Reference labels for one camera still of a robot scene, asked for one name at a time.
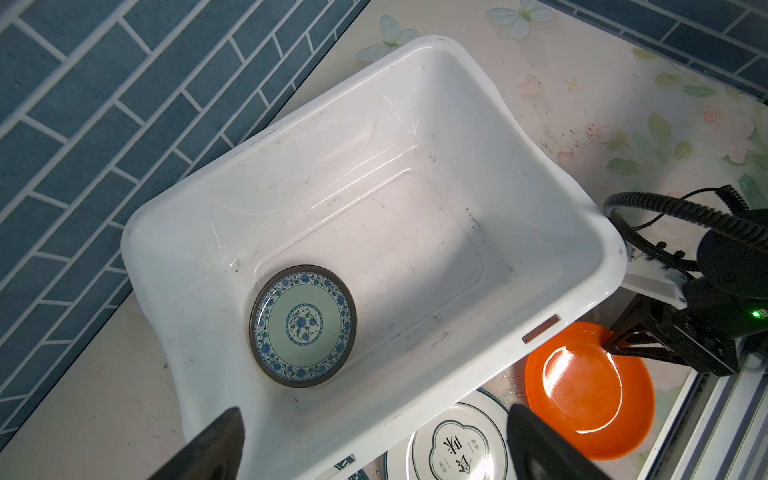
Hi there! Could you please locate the white plate black pattern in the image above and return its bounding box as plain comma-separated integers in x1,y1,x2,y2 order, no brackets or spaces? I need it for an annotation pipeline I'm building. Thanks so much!
383,389,516,480

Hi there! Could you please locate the orange plate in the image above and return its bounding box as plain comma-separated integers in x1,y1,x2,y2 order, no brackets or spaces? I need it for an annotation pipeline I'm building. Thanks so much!
524,322,656,461

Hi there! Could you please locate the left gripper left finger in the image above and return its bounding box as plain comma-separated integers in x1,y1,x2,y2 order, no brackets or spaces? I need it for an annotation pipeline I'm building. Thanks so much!
149,407,245,480

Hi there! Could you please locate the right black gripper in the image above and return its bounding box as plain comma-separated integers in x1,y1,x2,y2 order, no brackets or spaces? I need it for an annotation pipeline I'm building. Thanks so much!
602,277,767,377

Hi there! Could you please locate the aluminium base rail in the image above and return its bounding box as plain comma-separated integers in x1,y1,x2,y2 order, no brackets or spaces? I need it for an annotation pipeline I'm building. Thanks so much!
638,355,767,479

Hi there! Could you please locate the white plastic bin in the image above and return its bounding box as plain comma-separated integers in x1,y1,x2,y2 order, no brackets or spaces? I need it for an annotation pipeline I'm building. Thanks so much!
121,36,627,479

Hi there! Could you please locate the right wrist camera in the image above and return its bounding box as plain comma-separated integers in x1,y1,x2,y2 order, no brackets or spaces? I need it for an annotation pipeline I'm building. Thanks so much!
621,242,688,310

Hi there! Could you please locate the green patterned plate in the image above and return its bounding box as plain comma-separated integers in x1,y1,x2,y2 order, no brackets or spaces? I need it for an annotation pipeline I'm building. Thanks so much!
249,264,358,388

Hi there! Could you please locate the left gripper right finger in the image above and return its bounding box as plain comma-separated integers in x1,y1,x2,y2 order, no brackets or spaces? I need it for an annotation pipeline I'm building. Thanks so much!
506,404,609,480

